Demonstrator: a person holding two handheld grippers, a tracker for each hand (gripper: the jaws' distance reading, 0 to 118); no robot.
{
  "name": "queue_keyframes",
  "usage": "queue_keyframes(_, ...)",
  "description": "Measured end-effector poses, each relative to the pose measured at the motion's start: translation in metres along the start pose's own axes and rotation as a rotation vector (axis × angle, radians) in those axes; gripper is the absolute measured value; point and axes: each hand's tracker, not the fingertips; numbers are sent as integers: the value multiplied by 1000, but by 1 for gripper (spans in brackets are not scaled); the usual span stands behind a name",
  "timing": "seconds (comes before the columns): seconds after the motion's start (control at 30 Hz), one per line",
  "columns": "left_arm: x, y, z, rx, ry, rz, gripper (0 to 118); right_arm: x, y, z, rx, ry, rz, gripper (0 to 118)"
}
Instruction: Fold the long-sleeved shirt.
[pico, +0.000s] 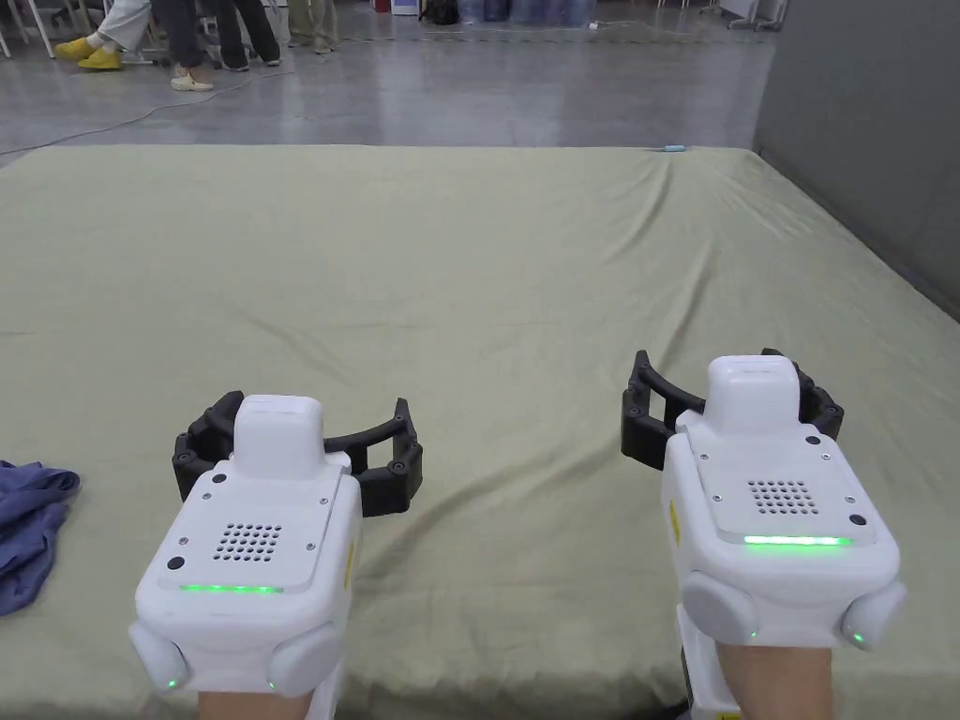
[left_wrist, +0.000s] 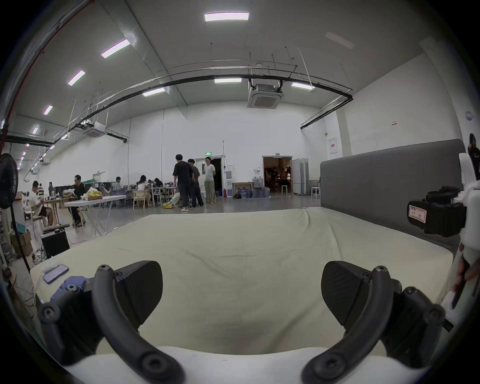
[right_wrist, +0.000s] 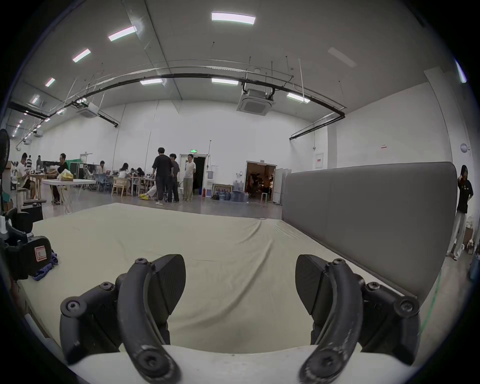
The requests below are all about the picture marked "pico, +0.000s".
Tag person's left hand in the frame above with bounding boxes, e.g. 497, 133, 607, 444
196, 685, 315, 720

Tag row of blue water jugs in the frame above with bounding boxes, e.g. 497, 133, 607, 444
457, 0, 598, 23

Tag group of people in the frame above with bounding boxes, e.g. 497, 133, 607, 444
53, 0, 340, 93

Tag dark blue shirt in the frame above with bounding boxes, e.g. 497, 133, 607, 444
0, 458, 83, 619

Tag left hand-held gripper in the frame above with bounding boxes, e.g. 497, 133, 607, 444
127, 389, 425, 720

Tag bed with pale green sheet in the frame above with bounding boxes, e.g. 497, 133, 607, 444
0, 144, 960, 720

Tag person's right hand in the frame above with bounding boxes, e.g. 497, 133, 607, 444
719, 643, 835, 720

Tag grey floor cable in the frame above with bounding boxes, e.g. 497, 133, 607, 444
0, 96, 183, 157

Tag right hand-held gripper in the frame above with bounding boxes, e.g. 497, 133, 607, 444
620, 348, 908, 720

